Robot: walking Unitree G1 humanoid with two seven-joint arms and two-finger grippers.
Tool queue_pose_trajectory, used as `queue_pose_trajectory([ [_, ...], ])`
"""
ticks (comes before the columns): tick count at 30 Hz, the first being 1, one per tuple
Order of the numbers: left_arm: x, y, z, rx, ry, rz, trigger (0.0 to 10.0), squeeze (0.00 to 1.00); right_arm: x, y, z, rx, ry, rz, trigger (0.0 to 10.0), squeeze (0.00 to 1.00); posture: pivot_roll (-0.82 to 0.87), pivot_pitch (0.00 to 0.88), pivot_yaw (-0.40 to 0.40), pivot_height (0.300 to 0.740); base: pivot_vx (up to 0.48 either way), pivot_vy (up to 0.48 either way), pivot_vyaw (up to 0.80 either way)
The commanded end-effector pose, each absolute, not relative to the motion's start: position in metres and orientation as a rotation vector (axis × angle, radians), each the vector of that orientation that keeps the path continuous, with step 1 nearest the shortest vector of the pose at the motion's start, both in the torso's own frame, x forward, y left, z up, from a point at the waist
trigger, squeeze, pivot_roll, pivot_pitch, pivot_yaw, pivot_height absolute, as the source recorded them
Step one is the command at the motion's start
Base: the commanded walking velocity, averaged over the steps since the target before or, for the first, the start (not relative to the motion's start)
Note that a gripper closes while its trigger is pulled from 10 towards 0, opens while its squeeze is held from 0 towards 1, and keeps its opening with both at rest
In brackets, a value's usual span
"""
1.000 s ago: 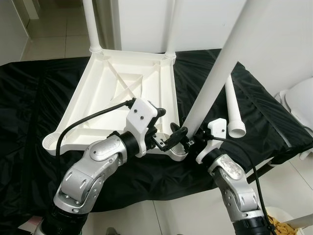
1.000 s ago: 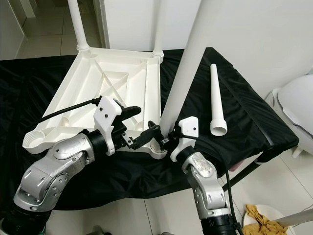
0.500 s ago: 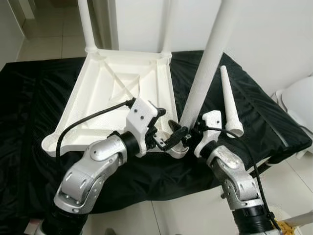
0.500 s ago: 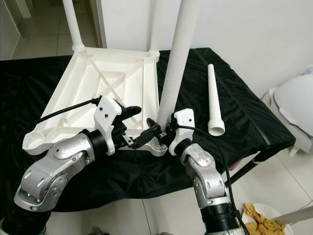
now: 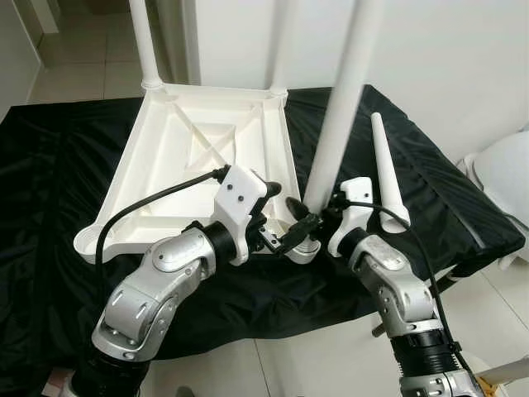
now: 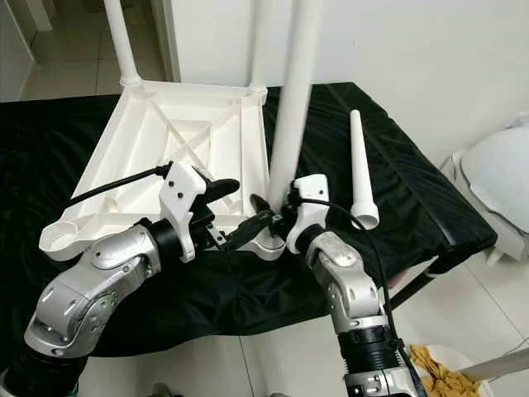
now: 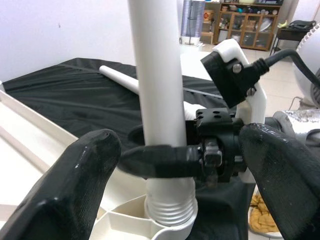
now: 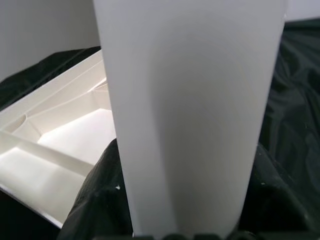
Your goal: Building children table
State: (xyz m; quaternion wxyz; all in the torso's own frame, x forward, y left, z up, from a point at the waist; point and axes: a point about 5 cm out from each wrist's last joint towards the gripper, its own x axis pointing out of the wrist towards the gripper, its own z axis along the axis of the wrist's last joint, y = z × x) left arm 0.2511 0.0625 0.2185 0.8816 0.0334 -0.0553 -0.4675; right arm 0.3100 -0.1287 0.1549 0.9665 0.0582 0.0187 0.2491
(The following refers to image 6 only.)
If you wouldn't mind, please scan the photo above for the white plastic table top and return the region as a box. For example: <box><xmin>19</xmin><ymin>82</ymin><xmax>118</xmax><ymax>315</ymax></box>
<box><xmin>40</xmin><ymin>81</ymin><xmax>286</xmax><ymax>261</ymax></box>

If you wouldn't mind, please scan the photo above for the black tablecloth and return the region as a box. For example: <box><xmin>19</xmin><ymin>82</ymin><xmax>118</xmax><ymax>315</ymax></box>
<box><xmin>0</xmin><ymin>81</ymin><xmax>499</xmax><ymax>356</ymax></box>

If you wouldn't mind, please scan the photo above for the white round appliance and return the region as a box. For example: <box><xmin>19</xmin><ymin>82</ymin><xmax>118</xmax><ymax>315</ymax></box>
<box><xmin>450</xmin><ymin>112</ymin><xmax>529</xmax><ymax>265</ymax></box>

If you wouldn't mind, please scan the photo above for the yellow cloth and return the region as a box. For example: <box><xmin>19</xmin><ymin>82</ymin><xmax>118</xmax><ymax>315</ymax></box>
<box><xmin>409</xmin><ymin>346</ymin><xmax>472</xmax><ymax>397</ymax></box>

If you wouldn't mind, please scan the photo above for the white round basin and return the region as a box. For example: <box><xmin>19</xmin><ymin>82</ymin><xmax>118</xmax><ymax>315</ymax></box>
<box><xmin>407</xmin><ymin>343</ymin><xmax>497</xmax><ymax>397</ymax></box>

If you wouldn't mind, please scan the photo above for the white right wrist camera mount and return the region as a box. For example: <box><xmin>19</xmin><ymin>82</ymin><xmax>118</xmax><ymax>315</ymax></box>
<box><xmin>285</xmin><ymin>174</ymin><xmax>331</xmax><ymax>253</ymax></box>

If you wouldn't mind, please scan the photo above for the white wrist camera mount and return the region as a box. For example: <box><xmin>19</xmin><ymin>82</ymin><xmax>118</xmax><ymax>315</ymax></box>
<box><xmin>285</xmin><ymin>174</ymin><xmax>331</xmax><ymax>253</ymax></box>
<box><xmin>161</xmin><ymin>161</ymin><xmax>207</xmax><ymax>263</ymax></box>

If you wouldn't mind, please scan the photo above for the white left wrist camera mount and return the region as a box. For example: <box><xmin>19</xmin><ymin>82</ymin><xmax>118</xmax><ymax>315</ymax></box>
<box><xmin>161</xmin><ymin>161</ymin><xmax>207</xmax><ymax>263</ymax></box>

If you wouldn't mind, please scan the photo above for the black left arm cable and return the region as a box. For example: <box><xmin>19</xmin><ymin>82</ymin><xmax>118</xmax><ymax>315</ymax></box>
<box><xmin>66</xmin><ymin>163</ymin><xmax>173</xmax><ymax>208</ymax></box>

